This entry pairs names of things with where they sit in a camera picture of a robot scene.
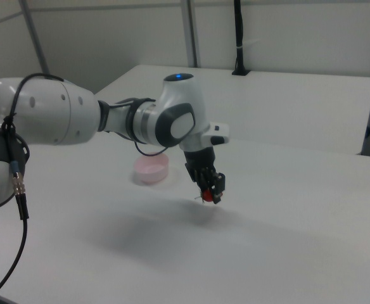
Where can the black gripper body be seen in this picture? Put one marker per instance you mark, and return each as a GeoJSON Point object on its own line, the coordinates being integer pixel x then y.
{"type": "Point", "coordinates": [201, 160]}

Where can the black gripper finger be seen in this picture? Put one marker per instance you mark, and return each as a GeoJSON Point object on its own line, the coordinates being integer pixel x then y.
{"type": "Point", "coordinates": [219, 190]}
{"type": "Point", "coordinates": [204, 182]}

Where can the red strawberry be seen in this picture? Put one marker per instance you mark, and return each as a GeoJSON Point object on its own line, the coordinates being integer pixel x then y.
{"type": "Point", "coordinates": [207, 197]}

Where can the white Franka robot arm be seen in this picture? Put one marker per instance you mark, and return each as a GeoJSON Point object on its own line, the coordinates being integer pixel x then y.
{"type": "Point", "coordinates": [55, 114]}

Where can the pink plastic bowl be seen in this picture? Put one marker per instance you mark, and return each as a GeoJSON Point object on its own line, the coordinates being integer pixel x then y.
{"type": "Point", "coordinates": [150, 172]}

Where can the white side table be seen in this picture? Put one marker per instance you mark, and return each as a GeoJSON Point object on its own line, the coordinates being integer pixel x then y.
{"type": "Point", "coordinates": [283, 104]}

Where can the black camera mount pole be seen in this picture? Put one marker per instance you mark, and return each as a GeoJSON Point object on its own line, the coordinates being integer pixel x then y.
{"type": "Point", "coordinates": [239, 38]}

